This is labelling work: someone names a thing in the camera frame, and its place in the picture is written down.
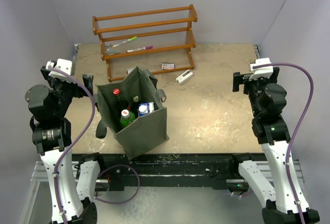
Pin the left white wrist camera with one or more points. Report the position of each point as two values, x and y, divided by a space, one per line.
64 65

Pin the green soda bottle yellow label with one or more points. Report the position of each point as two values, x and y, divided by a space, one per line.
136 103

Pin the Coca-Cola glass bottle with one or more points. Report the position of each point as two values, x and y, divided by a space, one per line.
120 102

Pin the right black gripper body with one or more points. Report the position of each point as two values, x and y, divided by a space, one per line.
253 88

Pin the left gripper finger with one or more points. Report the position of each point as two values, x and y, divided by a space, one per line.
45 73
88 82

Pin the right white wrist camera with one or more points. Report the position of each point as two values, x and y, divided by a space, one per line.
259 69

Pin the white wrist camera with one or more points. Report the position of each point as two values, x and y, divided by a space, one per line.
64 65
259 69

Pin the wooden three-tier rack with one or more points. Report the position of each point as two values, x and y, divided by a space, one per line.
187 46

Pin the grey-green canvas bag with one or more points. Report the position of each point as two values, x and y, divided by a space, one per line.
144 133

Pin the blue orange juice carton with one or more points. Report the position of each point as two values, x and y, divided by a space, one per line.
146 108

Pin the pink-capped marker pen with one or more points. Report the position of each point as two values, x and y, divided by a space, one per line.
139 49

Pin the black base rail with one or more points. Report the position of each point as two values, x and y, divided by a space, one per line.
215 170

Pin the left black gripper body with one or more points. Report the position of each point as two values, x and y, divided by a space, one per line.
67 89

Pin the green-capped marker pen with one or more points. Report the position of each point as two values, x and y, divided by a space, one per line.
125 41

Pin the red white small box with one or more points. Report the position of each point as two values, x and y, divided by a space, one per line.
129 70

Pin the white stapler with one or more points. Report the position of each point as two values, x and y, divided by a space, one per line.
186 75

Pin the orange drink plastic bottle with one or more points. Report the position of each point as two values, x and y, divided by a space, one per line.
127 117

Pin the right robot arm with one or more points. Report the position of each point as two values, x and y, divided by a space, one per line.
282 200

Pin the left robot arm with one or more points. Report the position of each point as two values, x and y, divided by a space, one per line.
51 135

